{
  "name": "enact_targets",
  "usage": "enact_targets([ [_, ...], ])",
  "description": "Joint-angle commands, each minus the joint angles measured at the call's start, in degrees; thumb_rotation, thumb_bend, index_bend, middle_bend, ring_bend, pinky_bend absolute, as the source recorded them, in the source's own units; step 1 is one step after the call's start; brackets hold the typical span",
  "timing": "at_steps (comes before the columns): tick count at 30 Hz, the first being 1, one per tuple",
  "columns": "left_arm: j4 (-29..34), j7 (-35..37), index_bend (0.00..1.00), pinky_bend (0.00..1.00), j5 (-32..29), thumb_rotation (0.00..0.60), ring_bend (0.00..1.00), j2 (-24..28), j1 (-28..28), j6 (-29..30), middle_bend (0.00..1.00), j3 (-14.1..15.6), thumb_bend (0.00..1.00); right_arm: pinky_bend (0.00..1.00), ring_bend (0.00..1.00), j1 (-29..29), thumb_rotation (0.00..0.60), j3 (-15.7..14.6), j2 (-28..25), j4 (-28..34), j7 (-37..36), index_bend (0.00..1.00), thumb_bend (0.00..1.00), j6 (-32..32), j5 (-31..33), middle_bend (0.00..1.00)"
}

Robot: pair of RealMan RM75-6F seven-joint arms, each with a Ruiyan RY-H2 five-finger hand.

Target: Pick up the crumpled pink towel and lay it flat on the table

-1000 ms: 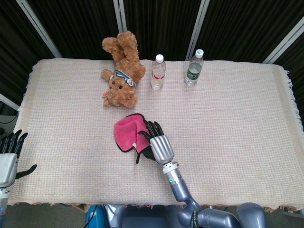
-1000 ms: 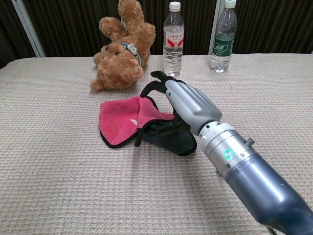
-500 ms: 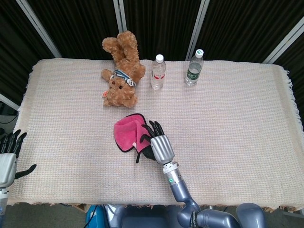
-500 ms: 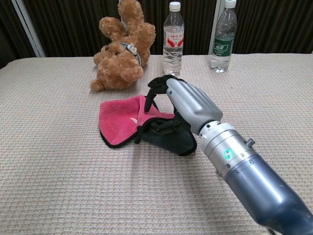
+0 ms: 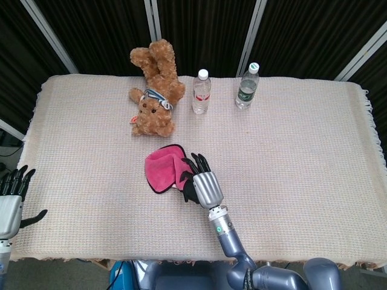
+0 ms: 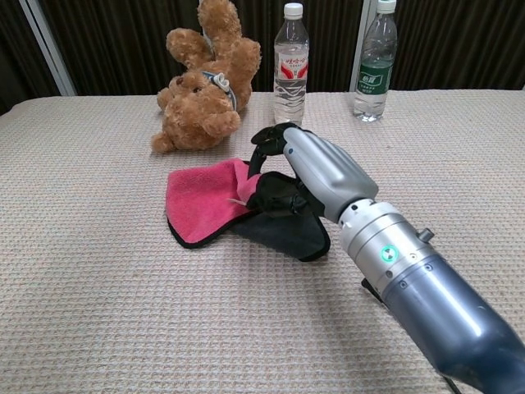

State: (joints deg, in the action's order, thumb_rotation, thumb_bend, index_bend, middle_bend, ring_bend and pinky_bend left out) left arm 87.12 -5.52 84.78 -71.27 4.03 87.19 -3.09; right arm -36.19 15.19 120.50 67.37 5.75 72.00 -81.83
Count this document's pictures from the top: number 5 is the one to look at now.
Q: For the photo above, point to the brown teddy bear plush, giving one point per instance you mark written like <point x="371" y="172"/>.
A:
<point x="154" y="117"/>

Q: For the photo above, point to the water bottle green cap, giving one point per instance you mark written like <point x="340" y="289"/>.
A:
<point x="246" y="90"/>

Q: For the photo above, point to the beige woven tablecloth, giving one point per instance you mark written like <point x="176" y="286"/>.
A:
<point x="287" y="166"/>

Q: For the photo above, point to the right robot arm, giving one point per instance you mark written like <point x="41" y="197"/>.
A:
<point x="229" y="238"/>

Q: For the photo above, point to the grey-blue robot torso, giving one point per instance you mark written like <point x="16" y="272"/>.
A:
<point x="181" y="278"/>

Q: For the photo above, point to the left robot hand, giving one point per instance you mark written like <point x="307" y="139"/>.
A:
<point x="9" y="211"/>

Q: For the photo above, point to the dark pleated curtain panel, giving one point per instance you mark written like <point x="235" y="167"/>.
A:
<point x="378" y="90"/>
<point x="205" y="30"/>
<point x="308" y="36"/>
<point x="106" y="30"/>
<point x="18" y="60"/>

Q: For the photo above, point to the white screen frame post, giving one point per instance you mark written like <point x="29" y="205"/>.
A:
<point x="48" y="33"/>
<point x="362" y="56"/>
<point x="152" y="21"/>
<point x="254" y="30"/>
<point x="12" y="130"/>

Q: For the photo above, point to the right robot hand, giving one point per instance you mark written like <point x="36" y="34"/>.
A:
<point x="207" y="188"/>

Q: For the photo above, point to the water bottle white cap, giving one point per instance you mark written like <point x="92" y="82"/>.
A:
<point x="201" y="96"/>

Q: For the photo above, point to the pink cloth with black trim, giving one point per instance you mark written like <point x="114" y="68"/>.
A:
<point x="160" y="172"/>

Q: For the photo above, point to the blue plastic object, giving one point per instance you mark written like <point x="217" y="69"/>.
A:
<point x="119" y="278"/>

